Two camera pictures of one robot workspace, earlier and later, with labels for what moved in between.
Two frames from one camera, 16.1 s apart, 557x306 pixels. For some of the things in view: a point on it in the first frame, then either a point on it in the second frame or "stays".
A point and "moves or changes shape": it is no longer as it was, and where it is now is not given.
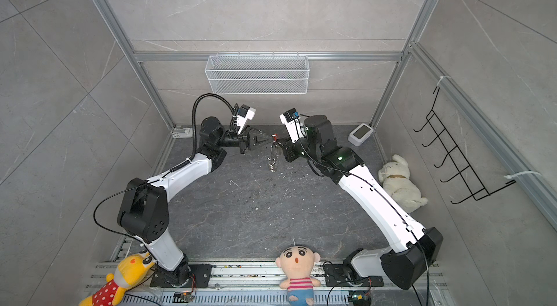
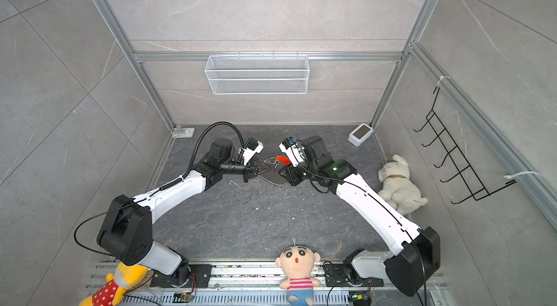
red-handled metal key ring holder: [274, 151] moves or changes shape
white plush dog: [398, 181] stays
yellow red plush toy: [130, 272] stays
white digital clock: [360, 133] stays
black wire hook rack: [465, 175] stays
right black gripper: [289, 148] → [291, 177]
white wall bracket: [183, 133] stays
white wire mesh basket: [269, 74] stays
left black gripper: [244, 141] → [252, 171]
